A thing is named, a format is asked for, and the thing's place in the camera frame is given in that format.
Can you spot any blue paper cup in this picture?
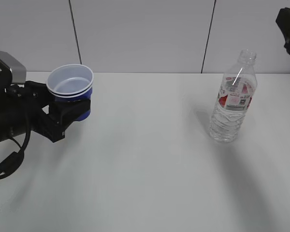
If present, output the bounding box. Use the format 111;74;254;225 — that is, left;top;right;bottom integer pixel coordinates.
46;63;94;122

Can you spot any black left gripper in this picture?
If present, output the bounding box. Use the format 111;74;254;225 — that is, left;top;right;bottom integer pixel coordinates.
0;81;91;143

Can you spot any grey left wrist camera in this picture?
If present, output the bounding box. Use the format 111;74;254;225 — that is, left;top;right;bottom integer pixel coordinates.
0;51;27;84

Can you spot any clear water bottle red label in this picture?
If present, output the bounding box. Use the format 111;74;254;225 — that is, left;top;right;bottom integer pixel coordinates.
209;50;258;142

